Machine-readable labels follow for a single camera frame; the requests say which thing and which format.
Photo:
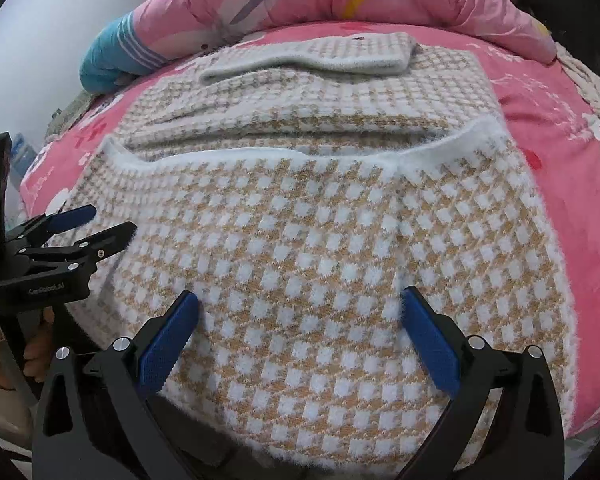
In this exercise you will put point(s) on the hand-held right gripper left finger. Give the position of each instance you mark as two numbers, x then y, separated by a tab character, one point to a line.
167	340

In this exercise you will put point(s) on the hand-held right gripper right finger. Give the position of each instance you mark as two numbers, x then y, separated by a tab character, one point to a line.
430	345

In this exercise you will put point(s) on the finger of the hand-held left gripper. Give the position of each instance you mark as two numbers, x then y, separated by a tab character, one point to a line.
75	214
110	237

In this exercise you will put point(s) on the beige white houndstooth knit coat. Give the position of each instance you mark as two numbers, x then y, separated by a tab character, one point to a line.
305	235

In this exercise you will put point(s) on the person's left forearm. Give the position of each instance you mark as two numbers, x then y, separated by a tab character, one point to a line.
2	400

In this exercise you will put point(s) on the person's left hand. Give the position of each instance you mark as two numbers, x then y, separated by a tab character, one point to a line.
37	347

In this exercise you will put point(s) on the light blue plastic bag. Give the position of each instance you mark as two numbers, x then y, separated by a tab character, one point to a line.
24	157

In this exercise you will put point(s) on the grey patterned cloth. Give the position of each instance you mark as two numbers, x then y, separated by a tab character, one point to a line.
70	115

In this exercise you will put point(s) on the pink floral bed sheet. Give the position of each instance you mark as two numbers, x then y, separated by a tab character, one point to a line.
570	185

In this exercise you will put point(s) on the white fleece blanket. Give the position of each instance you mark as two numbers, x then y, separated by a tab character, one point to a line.
595	90

